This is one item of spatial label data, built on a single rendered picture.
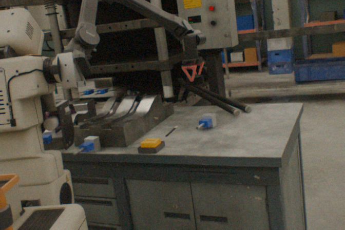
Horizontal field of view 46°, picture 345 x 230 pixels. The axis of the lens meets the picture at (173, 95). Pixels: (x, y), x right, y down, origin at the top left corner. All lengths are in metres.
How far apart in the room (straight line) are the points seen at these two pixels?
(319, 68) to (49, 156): 4.21
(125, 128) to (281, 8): 6.48
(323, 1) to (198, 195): 6.77
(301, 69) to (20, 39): 4.27
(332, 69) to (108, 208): 3.89
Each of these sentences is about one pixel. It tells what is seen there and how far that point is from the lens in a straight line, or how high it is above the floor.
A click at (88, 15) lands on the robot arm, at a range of 1.53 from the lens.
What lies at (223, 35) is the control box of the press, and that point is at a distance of 2.31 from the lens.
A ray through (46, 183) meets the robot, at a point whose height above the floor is 0.81.
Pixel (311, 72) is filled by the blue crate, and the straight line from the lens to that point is 5.24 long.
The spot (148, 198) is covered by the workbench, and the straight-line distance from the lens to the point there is 1.70.
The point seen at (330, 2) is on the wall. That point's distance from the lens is 8.08.
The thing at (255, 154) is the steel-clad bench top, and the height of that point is 0.80.
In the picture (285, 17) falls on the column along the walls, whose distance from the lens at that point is 7.90.
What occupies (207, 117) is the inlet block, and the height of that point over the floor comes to 0.84.
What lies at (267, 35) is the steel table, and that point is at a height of 0.89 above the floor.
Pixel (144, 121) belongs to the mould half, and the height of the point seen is 0.86.
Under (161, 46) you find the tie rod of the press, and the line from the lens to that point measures 2.31.
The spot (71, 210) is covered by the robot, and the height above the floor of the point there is 0.81.
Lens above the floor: 1.31
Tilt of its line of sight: 12 degrees down
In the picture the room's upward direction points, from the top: 8 degrees counter-clockwise
